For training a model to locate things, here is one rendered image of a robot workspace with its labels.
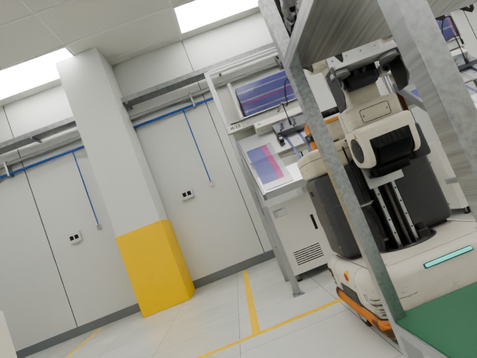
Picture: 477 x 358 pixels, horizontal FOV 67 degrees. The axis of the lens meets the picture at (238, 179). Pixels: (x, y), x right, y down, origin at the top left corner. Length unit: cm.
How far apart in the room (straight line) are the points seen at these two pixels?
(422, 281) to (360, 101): 71
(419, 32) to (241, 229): 414
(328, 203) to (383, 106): 48
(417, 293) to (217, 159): 341
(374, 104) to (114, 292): 392
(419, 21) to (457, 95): 8
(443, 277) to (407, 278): 13
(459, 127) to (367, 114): 113
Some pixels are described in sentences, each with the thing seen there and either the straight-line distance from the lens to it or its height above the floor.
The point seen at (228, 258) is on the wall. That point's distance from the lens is 449.
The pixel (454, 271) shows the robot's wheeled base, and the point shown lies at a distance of 153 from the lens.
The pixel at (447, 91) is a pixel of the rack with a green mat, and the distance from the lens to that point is 41.
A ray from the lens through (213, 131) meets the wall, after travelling 458.
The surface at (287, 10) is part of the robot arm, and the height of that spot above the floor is 124.
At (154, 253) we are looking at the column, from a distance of 404.
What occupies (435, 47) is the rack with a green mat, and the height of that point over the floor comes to 75.
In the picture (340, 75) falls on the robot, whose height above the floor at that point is 100.
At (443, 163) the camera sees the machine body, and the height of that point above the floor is 44.
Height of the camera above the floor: 67
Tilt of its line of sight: 5 degrees up
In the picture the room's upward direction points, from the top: 21 degrees counter-clockwise
